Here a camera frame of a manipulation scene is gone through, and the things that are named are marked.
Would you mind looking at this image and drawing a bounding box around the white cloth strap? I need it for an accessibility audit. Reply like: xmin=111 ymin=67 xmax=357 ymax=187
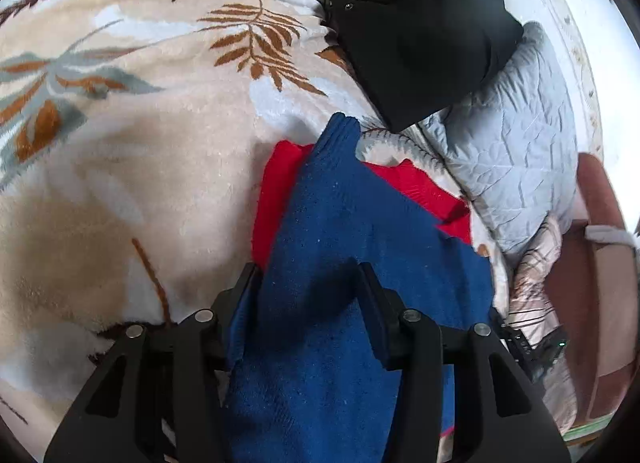
xmin=584 ymin=224 xmax=640 ymax=250

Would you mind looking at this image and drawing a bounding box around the red and blue sweater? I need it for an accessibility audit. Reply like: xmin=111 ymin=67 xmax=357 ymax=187
xmin=220 ymin=112 xmax=496 ymax=463

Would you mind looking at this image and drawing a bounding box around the striped beige cloth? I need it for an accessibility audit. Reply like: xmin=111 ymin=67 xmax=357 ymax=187
xmin=492 ymin=213 xmax=577 ymax=436

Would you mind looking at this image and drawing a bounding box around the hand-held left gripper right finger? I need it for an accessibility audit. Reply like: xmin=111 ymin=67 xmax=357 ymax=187
xmin=357 ymin=262 xmax=572 ymax=463

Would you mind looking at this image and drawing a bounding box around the black garment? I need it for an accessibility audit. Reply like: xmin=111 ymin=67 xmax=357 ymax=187
xmin=295 ymin=0 xmax=525 ymax=134

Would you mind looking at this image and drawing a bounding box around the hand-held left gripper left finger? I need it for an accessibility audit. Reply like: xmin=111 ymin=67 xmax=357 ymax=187
xmin=44 ymin=263 xmax=264 ymax=463

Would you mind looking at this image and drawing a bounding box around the cream leaf-print plush blanket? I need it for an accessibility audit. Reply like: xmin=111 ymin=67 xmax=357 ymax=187
xmin=0 ymin=0 xmax=496 ymax=463

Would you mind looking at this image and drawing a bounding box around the grey quilted pillow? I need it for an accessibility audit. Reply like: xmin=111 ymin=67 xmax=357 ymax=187
xmin=417 ymin=20 xmax=581 ymax=256

